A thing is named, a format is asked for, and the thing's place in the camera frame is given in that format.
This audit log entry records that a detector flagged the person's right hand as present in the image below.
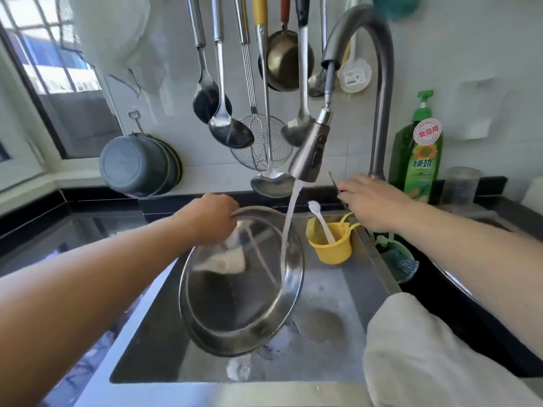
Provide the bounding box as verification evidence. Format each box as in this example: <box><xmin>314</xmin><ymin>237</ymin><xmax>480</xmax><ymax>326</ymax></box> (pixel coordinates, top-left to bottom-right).
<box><xmin>337</xmin><ymin>174</ymin><xmax>417</xmax><ymax>236</ymax></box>

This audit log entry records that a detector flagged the person's left hand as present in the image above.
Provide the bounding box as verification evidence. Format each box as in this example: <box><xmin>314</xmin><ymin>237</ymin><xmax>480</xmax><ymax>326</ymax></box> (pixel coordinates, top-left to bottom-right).
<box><xmin>174</xmin><ymin>193</ymin><xmax>241</xmax><ymax>248</ymax></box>

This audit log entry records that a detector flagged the white cleaning brush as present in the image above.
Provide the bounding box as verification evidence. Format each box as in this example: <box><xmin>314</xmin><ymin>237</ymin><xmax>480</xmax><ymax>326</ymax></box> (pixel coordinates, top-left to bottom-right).
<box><xmin>307</xmin><ymin>200</ymin><xmax>337</xmax><ymax>245</ymax></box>

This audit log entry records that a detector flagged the round steel pan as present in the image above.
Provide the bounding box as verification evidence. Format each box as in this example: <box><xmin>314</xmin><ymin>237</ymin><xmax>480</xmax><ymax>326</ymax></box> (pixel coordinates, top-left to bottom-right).
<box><xmin>178</xmin><ymin>205</ymin><xmax>305</xmax><ymax>358</ymax></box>

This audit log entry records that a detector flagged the steel gooseneck faucet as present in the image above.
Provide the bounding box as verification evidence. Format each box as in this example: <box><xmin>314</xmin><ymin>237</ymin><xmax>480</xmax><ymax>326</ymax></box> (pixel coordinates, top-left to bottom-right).
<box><xmin>288</xmin><ymin>5</ymin><xmax>395</xmax><ymax>185</ymax></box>

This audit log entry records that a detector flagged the white dish rag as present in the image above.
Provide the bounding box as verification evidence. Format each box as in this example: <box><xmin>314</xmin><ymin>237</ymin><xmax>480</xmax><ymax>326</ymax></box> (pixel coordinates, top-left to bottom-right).
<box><xmin>363</xmin><ymin>292</ymin><xmax>543</xmax><ymax>407</ymax></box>

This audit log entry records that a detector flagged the person's right forearm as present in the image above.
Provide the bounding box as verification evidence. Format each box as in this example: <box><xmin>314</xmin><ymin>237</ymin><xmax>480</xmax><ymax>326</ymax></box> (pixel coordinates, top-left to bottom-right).
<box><xmin>394</xmin><ymin>203</ymin><xmax>543</xmax><ymax>361</ymax></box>

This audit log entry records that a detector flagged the person's left forearm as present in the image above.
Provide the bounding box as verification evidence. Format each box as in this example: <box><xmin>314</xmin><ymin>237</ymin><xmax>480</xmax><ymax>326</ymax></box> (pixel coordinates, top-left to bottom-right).
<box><xmin>0</xmin><ymin>218</ymin><xmax>205</xmax><ymax>407</ymax></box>

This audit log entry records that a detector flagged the yellow hanging sink cup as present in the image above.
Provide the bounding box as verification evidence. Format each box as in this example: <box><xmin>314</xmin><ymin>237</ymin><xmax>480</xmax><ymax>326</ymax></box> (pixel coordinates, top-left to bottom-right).
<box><xmin>305</xmin><ymin>211</ymin><xmax>361</xmax><ymax>266</ymax></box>

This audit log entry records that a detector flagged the dark green hanging basin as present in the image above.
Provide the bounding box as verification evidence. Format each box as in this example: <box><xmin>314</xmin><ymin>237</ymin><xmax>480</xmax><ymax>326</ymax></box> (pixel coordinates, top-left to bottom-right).
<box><xmin>163</xmin><ymin>140</ymin><xmax>183</xmax><ymax>193</ymax></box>

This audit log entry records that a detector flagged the green hanging sponge holder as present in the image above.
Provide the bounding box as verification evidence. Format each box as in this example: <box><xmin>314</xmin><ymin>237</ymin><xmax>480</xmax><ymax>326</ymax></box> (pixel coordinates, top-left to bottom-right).
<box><xmin>373</xmin><ymin>233</ymin><xmax>421</xmax><ymax>285</ymax></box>

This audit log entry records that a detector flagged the green dish soap bottle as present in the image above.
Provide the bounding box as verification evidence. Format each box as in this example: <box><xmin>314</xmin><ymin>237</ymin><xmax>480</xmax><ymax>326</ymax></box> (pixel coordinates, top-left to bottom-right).
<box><xmin>387</xmin><ymin>89</ymin><xmax>444</xmax><ymax>204</ymax></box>

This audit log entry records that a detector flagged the clear plastic cup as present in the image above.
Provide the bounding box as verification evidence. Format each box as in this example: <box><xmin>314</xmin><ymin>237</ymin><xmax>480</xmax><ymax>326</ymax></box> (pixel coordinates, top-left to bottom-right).
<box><xmin>439</xmin><ymin>167</ymin><xmax>482</xmax><ymax>210</ymax></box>

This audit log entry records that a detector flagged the steel soup ladle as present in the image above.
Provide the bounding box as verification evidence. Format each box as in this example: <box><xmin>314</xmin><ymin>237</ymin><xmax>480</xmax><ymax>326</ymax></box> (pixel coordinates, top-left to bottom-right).
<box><xmin>208</xmin><ymin>0</ymin><xmax>256</xmax><ymax>150</ymax></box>

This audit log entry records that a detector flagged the grey hanging basin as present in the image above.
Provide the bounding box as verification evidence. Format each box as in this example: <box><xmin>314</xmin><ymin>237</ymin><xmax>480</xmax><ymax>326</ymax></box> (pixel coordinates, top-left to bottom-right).
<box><xmin>98</xmin><ymin>133</ymin><xmax>175</xmax><ymax>199</ymax></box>

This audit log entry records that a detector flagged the hanging steel ladles and skimmer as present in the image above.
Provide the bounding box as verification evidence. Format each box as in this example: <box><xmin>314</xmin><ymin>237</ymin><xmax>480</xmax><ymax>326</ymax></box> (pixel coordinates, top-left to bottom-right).
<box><xmin>187</xmin><ymin>0</ymin><xmax>234</xmax><ymax>124</ymax></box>

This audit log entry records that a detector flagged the white dish brush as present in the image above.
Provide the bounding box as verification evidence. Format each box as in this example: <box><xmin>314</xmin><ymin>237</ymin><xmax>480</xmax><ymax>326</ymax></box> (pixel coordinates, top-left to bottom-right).
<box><xmin>338</xmin><ymin>0</ymin><xmax>373</xmax><ymax>94</ymax></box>

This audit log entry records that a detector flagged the stainless steel sink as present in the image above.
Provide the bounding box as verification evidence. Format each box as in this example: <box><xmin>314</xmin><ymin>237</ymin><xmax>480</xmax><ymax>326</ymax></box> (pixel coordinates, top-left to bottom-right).
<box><xmin>76</xmin><ymin>206</ymin><xmax>404</xmax><ymax>407</ymax></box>

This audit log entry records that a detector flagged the teal hanging towel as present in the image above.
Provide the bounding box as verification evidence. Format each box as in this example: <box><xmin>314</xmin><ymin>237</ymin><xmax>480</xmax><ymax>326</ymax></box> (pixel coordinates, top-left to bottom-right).
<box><xmin>373</xmin><ymin>0</ymin><xmax>423</xmax><ymax>21</ymax></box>

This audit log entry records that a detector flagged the white hanging cloth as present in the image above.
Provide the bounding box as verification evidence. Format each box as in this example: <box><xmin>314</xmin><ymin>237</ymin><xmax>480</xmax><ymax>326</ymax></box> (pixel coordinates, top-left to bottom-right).
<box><xmin>68</xmin><ymin>0</ymin><xmax>183</xmax><ymax>98</ymax></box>

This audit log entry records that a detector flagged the yellow-handled steel ladle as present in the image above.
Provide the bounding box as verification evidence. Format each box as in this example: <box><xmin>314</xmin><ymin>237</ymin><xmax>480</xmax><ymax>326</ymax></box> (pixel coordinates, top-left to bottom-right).
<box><xmin>249</xmin><ymin>0</ymin><xmax>298</xmax><ymax>198</ymax></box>

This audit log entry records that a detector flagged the wire mesh skimmer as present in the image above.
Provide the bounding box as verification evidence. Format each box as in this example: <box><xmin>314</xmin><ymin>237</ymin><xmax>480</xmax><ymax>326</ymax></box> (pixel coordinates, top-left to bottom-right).
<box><xmin>229</xmin><ymin>0</ymin><xmax>294</xmax><ymax>173</ymax></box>

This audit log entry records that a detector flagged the orange-handled brass ladle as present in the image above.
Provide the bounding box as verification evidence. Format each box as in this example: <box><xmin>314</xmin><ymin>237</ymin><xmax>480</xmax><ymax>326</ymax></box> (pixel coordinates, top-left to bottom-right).
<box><xmin>258</xmin><ymin>0</ymin><xmax>316</xmax><ymax>92</ymax></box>

